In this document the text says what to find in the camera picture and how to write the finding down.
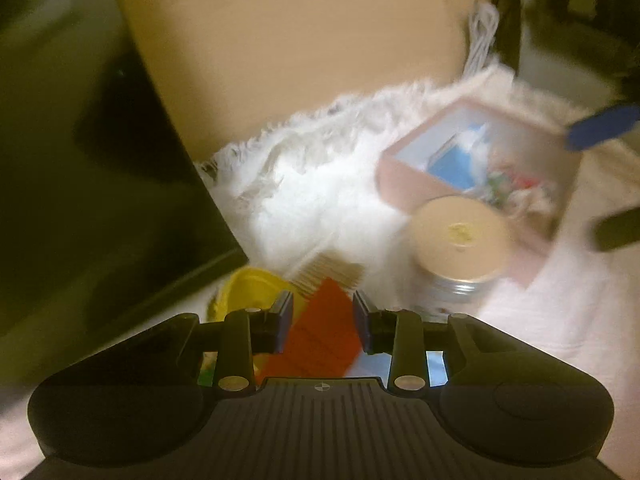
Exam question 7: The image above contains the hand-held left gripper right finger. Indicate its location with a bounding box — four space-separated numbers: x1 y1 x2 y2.
352 290 482 402

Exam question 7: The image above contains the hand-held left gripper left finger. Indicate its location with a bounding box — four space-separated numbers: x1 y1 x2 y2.
171 290 296 402

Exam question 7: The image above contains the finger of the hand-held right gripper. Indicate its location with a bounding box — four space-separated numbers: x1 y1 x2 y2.
564 104 640 152
591 209 640 253

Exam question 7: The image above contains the beige striped cloth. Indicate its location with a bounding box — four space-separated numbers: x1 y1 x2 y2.
292 252 366 295

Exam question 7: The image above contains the pink box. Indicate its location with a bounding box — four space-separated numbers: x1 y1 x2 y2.
376 97 583 291

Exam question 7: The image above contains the colourful soft toy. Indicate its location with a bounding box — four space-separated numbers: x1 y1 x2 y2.
470 160 558 218

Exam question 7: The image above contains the orange cloth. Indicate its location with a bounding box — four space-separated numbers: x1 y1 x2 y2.
252 276 366 380

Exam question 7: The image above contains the glass jar with wooden lid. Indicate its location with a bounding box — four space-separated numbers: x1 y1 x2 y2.
407 199 512 306

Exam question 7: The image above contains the white fringed blanket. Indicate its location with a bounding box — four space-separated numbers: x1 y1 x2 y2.
195 65 640 391

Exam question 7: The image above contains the blue cloth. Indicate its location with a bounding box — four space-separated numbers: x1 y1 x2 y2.
427 122 493 191

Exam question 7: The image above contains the black cabinet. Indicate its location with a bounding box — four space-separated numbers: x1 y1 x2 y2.
0 0 251 346

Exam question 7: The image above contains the white cable with plug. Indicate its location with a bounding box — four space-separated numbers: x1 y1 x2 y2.
462 1 502 78

